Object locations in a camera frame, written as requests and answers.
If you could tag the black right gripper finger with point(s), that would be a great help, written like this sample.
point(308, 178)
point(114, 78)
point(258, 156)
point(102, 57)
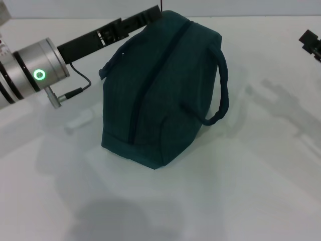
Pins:
point(311, 41)

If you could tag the dark teal fabric lunch bag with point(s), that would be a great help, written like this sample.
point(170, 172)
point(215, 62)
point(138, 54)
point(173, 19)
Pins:
point(155, 100)

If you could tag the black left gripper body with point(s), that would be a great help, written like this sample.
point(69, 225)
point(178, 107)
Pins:
point(92, 40)

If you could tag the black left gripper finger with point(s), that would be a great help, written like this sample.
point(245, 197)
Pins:
point(143, 16)

